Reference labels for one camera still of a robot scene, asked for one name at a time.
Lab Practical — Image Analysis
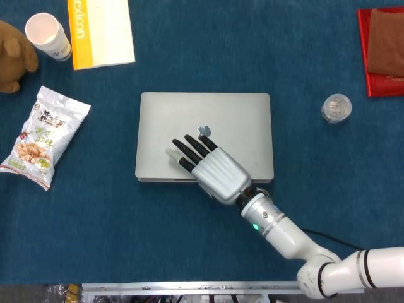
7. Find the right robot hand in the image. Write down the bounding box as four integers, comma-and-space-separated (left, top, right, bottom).
166, 134, 253, 206

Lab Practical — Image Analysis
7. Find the silver laptop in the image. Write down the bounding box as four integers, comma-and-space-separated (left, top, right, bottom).
134, 92, 275, 184

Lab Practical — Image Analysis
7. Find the blue table cloth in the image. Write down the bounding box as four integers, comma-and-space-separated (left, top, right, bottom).
0, 0, 404, 285

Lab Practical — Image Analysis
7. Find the clear plastic clip container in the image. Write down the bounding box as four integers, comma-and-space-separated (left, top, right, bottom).
320, 93, 352, 124

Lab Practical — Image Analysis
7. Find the yellow and white book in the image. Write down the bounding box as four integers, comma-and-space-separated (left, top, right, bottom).
67, 0, 136, 71

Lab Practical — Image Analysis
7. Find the white peanut snack bag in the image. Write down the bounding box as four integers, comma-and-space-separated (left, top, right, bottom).
0, 85, 92, 191

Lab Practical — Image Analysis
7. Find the red flat box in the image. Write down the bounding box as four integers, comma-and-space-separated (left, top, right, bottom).
356, 8, 404, 98

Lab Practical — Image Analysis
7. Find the clear plastic bag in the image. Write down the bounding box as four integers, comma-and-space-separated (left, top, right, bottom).
44, 283, 83, 303

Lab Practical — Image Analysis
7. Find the folded brown cloth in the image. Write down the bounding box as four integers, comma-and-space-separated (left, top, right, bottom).
365, 8, 404, 78

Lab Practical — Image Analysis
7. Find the white paper cup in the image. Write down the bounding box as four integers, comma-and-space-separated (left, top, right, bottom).
25, 12, 73, 61

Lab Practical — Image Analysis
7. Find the brown plush toy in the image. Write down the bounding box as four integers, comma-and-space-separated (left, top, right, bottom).
0, 20, 39, 94

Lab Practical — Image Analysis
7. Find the aluminium frame rail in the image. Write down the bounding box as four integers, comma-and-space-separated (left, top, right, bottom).
81, 280, 365, 297

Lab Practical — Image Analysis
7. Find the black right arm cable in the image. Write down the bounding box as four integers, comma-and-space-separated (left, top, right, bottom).
301, 227, 367, 251

